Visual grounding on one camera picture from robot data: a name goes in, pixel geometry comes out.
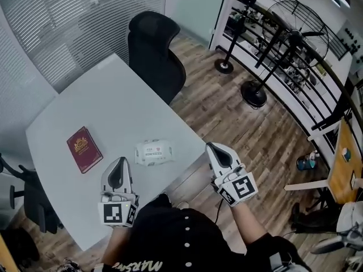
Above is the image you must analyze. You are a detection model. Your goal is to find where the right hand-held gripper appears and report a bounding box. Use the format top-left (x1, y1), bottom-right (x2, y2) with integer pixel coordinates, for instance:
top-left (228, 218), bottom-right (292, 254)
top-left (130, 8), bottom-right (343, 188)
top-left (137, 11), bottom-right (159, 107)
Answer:
top-left (204, 142), bottom-right (258, 207)

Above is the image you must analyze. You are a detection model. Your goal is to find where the person's right forearm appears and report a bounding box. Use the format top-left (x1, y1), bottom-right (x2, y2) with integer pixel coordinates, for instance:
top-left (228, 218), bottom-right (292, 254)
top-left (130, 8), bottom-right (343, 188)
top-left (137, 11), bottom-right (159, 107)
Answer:
top-left (231, 201), bottom-right (276, 254)

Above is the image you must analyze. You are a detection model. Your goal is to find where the black pedestal fan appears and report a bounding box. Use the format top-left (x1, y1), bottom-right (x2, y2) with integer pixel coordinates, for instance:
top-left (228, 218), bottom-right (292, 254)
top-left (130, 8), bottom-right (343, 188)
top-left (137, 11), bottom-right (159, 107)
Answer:
top-left (240, 0), bottom-right (330, 109)

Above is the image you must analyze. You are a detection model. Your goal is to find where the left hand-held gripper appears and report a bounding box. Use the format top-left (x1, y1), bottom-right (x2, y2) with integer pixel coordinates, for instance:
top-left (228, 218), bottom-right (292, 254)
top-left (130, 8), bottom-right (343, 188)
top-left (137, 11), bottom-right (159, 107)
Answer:
top-left (98, 156), bottom-right (140, 230)

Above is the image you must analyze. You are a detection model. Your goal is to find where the white wet wipe pack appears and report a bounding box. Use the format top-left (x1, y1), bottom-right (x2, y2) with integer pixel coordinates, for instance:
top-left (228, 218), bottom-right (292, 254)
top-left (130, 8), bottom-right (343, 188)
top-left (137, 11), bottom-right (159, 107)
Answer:
top-left (134, 139), bottom-right (176, 167)

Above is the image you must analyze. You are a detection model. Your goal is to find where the black mesh office chair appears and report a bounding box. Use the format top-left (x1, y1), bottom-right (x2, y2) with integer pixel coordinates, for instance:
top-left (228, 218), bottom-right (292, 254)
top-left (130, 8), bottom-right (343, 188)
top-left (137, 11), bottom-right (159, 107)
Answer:
top-left (127, 11), bottom-right (187, 106)
top-left (0, 151), bottom-right (65, 235)

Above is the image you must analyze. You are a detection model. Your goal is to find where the row of black wall items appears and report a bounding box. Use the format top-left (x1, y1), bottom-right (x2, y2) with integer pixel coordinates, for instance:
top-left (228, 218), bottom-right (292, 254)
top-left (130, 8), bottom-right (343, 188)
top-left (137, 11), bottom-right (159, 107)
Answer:
top-left (341, 27), bottom-right (361, 55)

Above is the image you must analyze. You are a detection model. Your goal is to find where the red hardcover book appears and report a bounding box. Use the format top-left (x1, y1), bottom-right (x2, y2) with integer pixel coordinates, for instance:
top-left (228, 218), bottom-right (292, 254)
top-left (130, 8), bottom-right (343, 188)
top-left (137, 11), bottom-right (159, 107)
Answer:
top-left (66, 126), bottom-right (104, 175)

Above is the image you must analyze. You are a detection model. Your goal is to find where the black coat stand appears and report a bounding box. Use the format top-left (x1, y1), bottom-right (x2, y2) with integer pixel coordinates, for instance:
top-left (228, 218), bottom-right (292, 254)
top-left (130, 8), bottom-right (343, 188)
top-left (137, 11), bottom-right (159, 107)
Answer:
top-left (214, 0), bottom-right (259, 73)

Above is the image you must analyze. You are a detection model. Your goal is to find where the teal water bottle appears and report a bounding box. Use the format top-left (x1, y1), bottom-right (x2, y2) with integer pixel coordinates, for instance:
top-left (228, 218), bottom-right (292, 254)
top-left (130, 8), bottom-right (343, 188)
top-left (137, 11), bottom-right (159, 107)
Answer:
top-left (296, 150), bottom-right (321, 171)

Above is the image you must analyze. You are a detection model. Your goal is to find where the person's black shirt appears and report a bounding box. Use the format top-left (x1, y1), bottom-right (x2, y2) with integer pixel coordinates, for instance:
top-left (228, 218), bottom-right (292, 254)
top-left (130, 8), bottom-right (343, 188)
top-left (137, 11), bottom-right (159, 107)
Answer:
top-left (93, 193), bottom-right (313, 272)

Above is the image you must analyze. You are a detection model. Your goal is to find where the person's left forearm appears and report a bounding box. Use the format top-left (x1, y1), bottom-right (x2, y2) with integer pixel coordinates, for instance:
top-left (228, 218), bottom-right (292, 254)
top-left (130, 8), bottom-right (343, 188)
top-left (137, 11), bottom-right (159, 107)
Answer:
top-left (102, 227), bottom-right (131, 266)

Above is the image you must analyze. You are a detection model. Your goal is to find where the black metal railing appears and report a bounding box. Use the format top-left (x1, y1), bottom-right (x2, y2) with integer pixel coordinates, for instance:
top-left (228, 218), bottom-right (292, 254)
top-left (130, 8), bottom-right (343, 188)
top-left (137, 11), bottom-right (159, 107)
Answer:
top-left (221, 0), bottom-right (363, 133)

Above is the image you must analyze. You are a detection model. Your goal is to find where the wooden table with white legs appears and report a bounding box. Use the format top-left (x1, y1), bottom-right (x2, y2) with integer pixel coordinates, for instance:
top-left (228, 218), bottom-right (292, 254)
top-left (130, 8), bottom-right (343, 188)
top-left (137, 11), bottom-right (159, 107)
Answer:
top-left (284, 117), bottom-right (363, 205)

